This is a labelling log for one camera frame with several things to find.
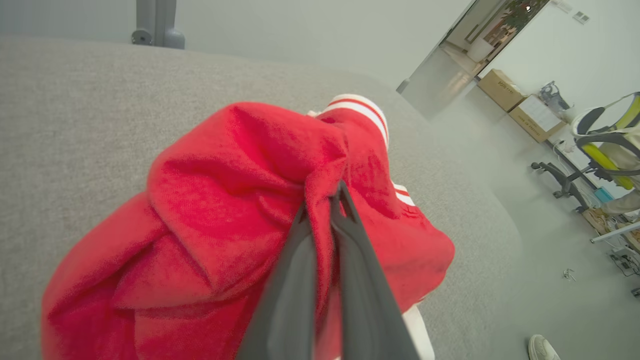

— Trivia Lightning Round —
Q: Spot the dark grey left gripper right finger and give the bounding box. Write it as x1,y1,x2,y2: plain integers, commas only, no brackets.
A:
327,180,422,360

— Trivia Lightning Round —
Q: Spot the grey fabric sofa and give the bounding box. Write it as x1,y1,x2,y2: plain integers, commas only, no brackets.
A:
0,35,523,360

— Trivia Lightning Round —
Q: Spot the pale partition panel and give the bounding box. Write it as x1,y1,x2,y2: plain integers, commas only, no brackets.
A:
0,0,138,41
175,0,475,93

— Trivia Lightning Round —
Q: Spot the small cardboard box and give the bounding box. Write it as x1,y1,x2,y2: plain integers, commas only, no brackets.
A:
477,69,528,112

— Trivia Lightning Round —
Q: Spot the grey machine by wall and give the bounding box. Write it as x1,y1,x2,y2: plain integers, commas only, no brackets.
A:
539,81,572,112

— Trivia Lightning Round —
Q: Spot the cardboard box with white sheet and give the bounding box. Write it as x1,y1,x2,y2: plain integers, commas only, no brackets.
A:
509,94,568,143

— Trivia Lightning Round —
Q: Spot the white shoe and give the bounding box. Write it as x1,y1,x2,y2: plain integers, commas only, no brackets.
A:
528,334,561,360

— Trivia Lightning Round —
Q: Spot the black yellow-green office chair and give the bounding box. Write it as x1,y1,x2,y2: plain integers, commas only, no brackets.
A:
531,91,640,213

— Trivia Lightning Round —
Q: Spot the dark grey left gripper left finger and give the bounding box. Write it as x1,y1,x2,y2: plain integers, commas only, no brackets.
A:
235,202,318,360

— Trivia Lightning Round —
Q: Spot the red Bulls jersey white trim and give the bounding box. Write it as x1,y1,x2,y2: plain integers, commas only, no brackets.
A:
40,93,456,360

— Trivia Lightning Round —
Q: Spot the power strip with cables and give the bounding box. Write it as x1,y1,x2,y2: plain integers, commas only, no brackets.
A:
607,247,640,277

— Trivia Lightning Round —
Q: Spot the white planter pot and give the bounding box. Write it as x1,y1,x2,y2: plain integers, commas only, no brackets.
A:
467,37,496,63

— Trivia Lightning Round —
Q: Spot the white table leg bar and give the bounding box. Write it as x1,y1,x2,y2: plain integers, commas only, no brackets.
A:
590,222,640,244

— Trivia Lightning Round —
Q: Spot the grey partition post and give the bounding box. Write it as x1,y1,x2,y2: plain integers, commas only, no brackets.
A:
131,0,186,50

